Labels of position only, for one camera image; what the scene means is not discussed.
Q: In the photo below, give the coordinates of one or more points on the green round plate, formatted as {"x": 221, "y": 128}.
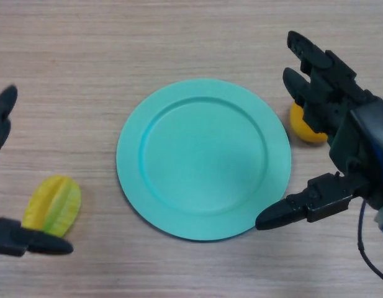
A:
{"x": 203, "y": 161}

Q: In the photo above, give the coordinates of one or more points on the yellow green starfruit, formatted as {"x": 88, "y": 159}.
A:
{"x": 54, "y": 205}

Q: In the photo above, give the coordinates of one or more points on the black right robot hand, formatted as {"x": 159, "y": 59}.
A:
{"x": 349, "y": 130}

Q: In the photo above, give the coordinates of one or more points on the orange yellow pear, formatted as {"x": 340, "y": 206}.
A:
{"x": 298, "y": 124}

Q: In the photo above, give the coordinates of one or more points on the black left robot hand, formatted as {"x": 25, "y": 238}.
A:
{"x": 11, "y": 237}

